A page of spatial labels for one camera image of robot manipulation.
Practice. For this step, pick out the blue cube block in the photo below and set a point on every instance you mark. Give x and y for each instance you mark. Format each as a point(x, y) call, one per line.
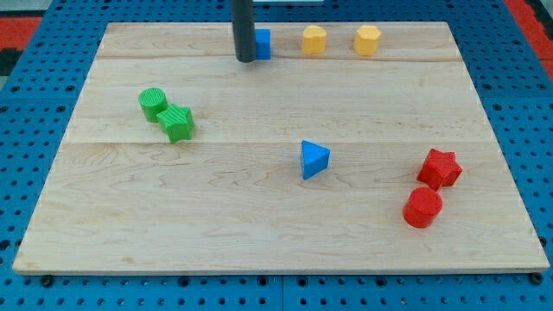
point(263, 41)

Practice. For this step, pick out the blue triangle block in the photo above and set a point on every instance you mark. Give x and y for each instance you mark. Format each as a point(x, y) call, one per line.
point(315, 158)

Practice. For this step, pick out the light wooden board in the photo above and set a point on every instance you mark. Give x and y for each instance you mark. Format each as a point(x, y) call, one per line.
point(120, 199)

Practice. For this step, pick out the green star block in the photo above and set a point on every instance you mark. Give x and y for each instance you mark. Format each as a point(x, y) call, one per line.
point(177, 123)

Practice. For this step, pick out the yellow heart block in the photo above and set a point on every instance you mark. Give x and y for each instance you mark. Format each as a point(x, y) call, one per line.
point(314, 40)

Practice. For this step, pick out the green cylinder block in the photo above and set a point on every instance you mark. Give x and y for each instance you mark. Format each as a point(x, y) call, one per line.
point(152, 101)

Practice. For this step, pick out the yellow hexagon block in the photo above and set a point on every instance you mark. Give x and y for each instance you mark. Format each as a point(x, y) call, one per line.
point(366, 41)

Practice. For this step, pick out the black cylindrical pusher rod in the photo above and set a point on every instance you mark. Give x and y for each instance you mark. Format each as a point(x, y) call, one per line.
point(243, 28)

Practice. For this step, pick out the red cylinder block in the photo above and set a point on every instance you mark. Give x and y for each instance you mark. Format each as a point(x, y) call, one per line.
point(422, 207)

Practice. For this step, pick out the red star block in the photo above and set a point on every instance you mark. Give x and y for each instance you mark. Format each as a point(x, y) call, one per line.
point(439, 169)

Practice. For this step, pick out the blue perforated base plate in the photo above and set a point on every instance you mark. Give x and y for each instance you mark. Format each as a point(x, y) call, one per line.
point(41, 91)

